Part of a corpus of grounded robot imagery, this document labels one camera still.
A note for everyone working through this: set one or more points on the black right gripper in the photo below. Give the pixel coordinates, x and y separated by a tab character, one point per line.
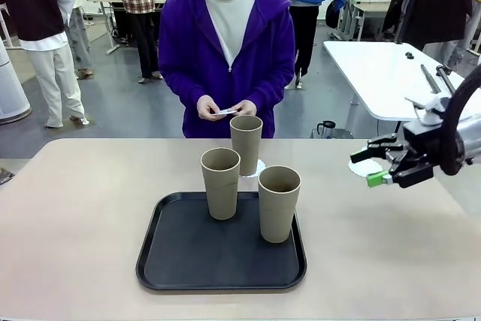
424	152

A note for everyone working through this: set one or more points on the grey background desk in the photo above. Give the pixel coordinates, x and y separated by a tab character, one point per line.
370	7

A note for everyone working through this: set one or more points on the person in purple hoodie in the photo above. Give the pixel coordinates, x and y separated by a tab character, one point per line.
195	54

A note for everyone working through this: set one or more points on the person's right forearm purple sleeve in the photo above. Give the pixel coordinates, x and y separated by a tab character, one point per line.
180	88

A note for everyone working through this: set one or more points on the small black clamp part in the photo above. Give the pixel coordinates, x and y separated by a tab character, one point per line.
409	55

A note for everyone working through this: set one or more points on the dark flat object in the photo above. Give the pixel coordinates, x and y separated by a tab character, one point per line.
4	178

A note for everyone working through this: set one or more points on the black backpack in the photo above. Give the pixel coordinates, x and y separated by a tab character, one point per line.
332	14

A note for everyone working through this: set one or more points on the person in grey trousers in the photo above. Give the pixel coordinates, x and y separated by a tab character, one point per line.
80	43

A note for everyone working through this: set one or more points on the tall beige cup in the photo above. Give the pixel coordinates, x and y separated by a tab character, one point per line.
248	140
278	215
221	197

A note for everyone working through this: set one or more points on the person's right hand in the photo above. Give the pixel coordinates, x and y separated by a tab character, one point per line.
208	108

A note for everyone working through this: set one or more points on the person's left hand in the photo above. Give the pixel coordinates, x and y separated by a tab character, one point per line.
248	108

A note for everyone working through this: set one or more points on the person's left forearm purple sleeve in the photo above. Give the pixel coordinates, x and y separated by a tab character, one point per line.
270	97

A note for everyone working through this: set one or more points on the white cylindrical floor unit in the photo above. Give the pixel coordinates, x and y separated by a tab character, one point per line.
11	84

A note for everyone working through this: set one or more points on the black coat on rack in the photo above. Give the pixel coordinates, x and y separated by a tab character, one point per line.
432	5

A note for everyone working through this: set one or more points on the white scalloped paper coaster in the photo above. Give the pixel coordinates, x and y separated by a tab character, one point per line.
362	167
225	111
261	168

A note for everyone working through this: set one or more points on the black metal rod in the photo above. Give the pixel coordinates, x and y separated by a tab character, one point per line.
430	78
445	77

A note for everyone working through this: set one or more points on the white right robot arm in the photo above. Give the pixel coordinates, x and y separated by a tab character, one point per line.
469	137

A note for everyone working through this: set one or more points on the large white table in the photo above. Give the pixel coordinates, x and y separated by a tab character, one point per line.
376	73

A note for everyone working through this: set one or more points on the black plastic serving tray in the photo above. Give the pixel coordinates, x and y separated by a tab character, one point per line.
225	261

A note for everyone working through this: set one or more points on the right wrist camera white plate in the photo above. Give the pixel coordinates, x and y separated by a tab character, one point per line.
432	108

